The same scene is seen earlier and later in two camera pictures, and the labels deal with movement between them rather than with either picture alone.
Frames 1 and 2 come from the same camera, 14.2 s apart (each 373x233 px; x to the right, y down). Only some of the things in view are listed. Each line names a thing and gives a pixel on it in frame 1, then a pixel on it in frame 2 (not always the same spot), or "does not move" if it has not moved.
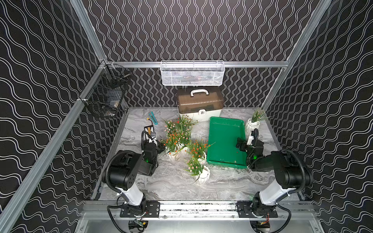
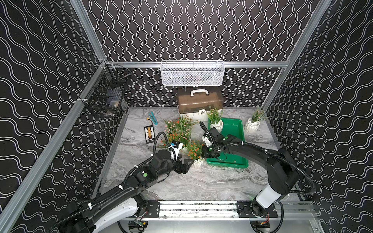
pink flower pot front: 197,170 to 214,115
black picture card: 149,129 does not move
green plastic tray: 223,133 does not move
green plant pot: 254,123 does not move
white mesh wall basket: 192,73 does not move
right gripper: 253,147 to 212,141
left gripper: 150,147 to 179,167
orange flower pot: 196,149 does not move
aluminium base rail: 285,210 does not move
